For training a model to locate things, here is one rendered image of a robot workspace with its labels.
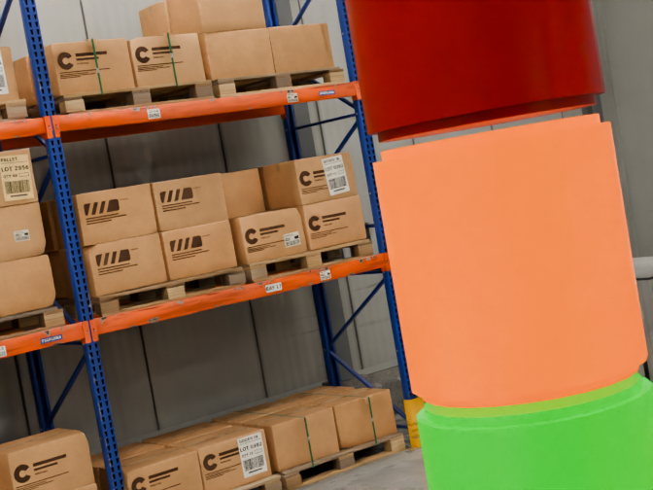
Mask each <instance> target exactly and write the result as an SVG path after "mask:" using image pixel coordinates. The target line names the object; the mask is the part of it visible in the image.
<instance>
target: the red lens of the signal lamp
mask: <svg viewBox="0 0 653 490"><path fill-rule="evenodd" d="M345 4H346V10H347V16H348V21H349V27H350V32H351V38H352V44H353V50H354V56H355V62H356V66H357V72H358V78H359V84H360V90H361V100H362V106H363V111H364V117H365V123H366V129H367V134H368V135H378V140H379V143H385V142H393V141H399V140H406V139H413V138H419V137H425V136H431V135H436V134H443V133H448V132H454V131H460V130H466V129H472V128H477V127H482V126H488V125H494V124H499V123H509V122H515V121H519V120H524V119H530V118H535V117H540V116H546V115H551V114H556V113H561V112H565V111H570V110H575V109H580V108H584V107H588V106H593V105H596V104H598V102H597V97H596V95H600V94H603V93H605V87H604V80H603V74H602V69H601V58H600V51H599V45H598V39H597V33H596V27H595V21H594V15H593V9H592V3H591V0H345Z"/></svg>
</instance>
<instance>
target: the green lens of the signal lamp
mask: <svg viewBox="0 0 653 490"><path fill-rule="evenodd" d="M424 406H425V407H424V408H423V409H422V410H420V411H419V412H418V413H417V424H418V430H419V435H420V441H421V446H422V452H423V458H424V464H425V469H426V475H427V481H428V487H429V490H653V383H652V382H651V381H649V380H648V379H647V378H646V377H642V376H641V375H640V374H639V373H638V372H636V373H635V374H633V375H632V376H630V377H629V378H627V379H624V380H622V381H619V382H617V383H614V384H612V385H610V386H606V387H603V388H599V389H597V390H593V391H590V392H587V393H582V394H578V395H573V396H568V397H564V398H559V399H554V400H549V401H542V402H531V403H524V404H514V405H506V406H496V407H474V408H463V407H444V406H438V405H433V404H429V403H427V402H426V403H425V404H424Z"/></svg>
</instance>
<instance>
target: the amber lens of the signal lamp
mask: <svg viewBox="0 0 653 490"><path fill-rule="evenodd" d="M381 157H382V161H378V162H373V168H374V174H375V180H376V186H377V192H378V197H379V202H380V208H381V214H382V220H383V226H384V232H385V236H386V242H387V248H388V254H389V260H390V266H391V271H392V276H393V282H394V288H395V299H396V304H397V310H398V316H399V321H400V327H401V332H402V338H403V344H404V350H405V356H406V362H407V366H408V372H409V378H410V384H411V390H412V393H413V394H415V395H417V396H419V397H421V398H423V401H425V402H427V403H429V404H433V405H438V406H444V407H463V408H474V407H496V406H506V405H514V404H524V403H536V402H542V401H549V400H554V399H559V398H564V397H568V396H573V395H578V394H582V393H587V392H590V391H593V390H597V389H599V388H603V387H606V386H610V385H612V384H614V383H617V382H619V381H622V380H624V379H627V378H629V377H630V376H632V375H633V374H635V373H636V372H637V371H638V368H639V365H641V364H642V363H644V362H645V361H646V359H647V356H648V353H647V347H646V341H645V335H644V328H643V323H642V317H641V311H640V304H639V298H638V292H637V286H636V275H635V269H634V263H633V257H632V251H631V244H630V238H629V233H628V227H627V220H626V214H625V208H624V202H623V196H622V190H621V184H620V178H619V172H618V166H617V159H616V154H615V148H614V142H613V135H612V129H611V123H610V122H601V121H600V115H599V114H592V115H585V116H578V117H572V118H566V119H560V120H553V121H548V122H537V123H532V124H526V125H520V126H514V127H508V128H504V129H498V130H492V131H486V132H481V133H475V134H470V135H465V136H460V137H454V138H448V139H443V140H438V141H432V142H428V143H422V144H417V145H412V146H407V147H402V148H397V149H392V150H387V151H384V152H381Z"/></svg>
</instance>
